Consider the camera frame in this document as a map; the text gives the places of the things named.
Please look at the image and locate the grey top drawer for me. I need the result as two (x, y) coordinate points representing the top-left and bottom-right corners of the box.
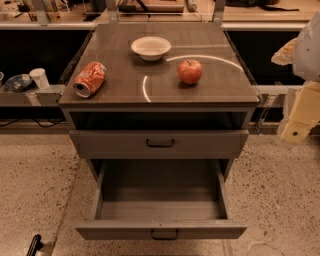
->
(70, 130), (249, 159)

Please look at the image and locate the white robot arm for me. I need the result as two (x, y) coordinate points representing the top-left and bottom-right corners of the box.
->
(271, 12), (320, 144)

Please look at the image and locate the black object on floor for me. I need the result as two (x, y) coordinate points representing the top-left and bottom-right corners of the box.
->
(26, 234), (43, 256)

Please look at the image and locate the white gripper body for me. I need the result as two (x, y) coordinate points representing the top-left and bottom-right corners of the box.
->
(289, 81), (320, 125)

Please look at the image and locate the grey drawer cabinet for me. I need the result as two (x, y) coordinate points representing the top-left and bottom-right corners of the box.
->
(59, 23), (259, 174)

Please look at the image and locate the crushed orange soda can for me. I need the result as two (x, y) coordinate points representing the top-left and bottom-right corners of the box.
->
(74, 61), (107, 98)

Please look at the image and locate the dark blue bowl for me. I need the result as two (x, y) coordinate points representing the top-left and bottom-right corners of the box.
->
(5, 74), (33, 92)

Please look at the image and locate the grey drawer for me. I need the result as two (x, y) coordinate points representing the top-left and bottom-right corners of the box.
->
(76, 159), (247, 240)
(70, 130), (249, 159)

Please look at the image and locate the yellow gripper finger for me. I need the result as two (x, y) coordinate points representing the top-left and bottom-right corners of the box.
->
(280, 121), (311, 145)

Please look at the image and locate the white paper cup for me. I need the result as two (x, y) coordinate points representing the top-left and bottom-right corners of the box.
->
(29, 68), (49, 89)

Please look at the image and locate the white bowl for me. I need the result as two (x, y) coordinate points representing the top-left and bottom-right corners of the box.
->
(131, 36), (171, 61)

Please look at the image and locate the black cable under shelf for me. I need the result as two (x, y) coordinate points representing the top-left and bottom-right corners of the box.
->
(0, 118), (66, 129)

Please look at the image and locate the red apple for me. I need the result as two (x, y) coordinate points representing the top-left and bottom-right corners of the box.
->
(178, 59), (202, 84)

